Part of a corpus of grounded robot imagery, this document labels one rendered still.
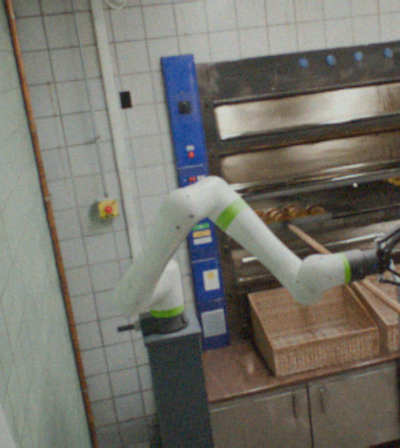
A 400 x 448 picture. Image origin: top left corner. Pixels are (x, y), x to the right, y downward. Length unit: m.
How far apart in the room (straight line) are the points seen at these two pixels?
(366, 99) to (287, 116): 0.46
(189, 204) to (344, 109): 1.76
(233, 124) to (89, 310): 1.22
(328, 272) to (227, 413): 1.48
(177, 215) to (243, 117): 1.52
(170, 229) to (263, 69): 1.61
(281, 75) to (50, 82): 1.15
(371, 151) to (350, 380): 1.24
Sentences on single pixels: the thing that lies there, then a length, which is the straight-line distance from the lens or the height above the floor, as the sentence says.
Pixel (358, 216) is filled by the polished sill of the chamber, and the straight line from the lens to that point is 3.64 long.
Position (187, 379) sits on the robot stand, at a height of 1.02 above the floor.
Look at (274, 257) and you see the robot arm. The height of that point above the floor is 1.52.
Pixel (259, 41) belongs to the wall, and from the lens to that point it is 3.35.
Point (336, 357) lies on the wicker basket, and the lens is 3.29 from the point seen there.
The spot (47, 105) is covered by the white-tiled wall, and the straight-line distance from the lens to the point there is 3.24.
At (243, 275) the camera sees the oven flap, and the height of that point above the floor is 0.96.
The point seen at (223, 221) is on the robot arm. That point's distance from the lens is 2.02.
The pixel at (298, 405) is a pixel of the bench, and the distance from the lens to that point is 3.27.
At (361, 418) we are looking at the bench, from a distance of 3.45.
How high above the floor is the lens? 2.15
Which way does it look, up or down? 15 degrees down
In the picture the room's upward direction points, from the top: 7 degrees counter-clockwise
